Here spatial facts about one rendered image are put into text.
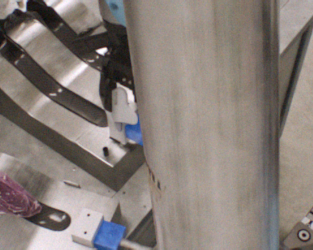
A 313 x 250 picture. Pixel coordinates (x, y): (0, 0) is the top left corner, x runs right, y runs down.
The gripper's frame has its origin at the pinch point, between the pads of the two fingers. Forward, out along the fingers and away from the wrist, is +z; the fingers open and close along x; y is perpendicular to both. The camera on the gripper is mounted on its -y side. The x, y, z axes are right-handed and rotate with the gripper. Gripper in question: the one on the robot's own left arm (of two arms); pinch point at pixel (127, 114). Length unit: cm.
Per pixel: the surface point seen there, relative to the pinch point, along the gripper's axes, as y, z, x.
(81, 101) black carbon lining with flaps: -13.0, 4.2, 1.6
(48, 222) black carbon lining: -2.8, 11.9, -18.9
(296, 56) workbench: -3, 35, 80
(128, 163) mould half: 1.0, 9.5, -2.2
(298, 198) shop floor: 9, 87, 73
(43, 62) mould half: -23.6, 0.2, 2.7
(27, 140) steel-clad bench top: -21.7, 12.6, -6.8
